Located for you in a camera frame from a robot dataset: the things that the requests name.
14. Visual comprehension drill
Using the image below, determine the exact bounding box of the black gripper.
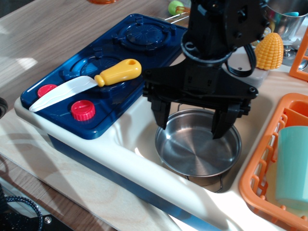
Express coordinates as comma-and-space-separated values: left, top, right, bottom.
142, 61, 258, 139

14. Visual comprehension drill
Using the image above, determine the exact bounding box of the steel pan with wire handles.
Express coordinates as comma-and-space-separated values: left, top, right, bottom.
155, 108, 242, 193

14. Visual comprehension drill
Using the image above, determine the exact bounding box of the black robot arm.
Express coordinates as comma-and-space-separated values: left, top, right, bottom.
142, 0, 269, 139

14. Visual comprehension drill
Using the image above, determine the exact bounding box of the cream toy sink unit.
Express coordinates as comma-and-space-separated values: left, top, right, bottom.
14, 67, 308, 231

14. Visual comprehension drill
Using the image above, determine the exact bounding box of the blue toy stove top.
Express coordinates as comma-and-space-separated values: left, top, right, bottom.
20, 14, 186, 140

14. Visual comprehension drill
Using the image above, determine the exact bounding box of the red stove knob front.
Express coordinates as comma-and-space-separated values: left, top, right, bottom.
71, 100, 96, 121

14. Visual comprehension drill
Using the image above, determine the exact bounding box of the red stove knob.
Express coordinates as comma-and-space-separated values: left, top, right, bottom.
71, 100, 96, 121
37, 84, 57, 98

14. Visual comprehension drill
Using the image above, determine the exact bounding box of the red stove knob rear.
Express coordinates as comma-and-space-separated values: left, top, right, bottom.
37, 84, 57, 98

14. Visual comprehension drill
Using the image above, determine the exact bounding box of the grey toy faucet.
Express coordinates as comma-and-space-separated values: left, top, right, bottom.
222, 47, 269, 89

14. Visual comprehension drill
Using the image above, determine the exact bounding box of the yellow toy corn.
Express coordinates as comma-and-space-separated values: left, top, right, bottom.
255, 33, 283, 70

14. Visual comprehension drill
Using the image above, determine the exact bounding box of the orange dish rack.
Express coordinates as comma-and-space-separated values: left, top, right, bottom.
239, 93, 308, 231

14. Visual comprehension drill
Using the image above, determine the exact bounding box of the green toy fruit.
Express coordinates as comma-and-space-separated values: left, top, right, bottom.
168, 0, 184, 16

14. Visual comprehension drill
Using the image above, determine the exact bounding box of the orange plastic stand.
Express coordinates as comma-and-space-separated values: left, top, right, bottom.
289, 28, 308, 82

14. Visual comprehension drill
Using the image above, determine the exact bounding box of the light plywood board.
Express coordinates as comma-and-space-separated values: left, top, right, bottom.
0, 110, 179, 231

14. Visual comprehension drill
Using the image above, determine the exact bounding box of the teal plastic cup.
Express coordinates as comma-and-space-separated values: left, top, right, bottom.
275, 126, 308, 210

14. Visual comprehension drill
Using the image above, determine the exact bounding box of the large steel pot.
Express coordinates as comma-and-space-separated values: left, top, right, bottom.
266, 0, 308, 45

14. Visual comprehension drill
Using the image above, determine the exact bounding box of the toy knife yellow handle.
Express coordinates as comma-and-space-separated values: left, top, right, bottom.
29, 59, 142, 113

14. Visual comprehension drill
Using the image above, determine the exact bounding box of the black metal bracket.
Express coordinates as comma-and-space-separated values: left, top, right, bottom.
32, 214, 73, 231

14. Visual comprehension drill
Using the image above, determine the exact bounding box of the black braided cable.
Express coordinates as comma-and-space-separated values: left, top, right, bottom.
0, 195, 43, 231

